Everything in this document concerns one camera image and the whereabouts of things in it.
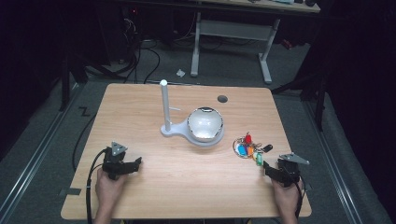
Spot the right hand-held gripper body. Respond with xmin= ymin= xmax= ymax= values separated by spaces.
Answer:
xmin=276 ymin=151 xmax=311 ymax=189

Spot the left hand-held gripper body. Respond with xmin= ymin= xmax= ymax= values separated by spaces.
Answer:
xmin=102 ymin=141 xmax=129 ymax=181

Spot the person's right hand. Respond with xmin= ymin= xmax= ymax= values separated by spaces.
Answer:
xmin=271 ymin=178 xmax=304 ymax=217

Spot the person's left hand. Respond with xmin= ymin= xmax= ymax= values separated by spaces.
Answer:
xmin=94 ymin=169 xmax=129 ymax=216

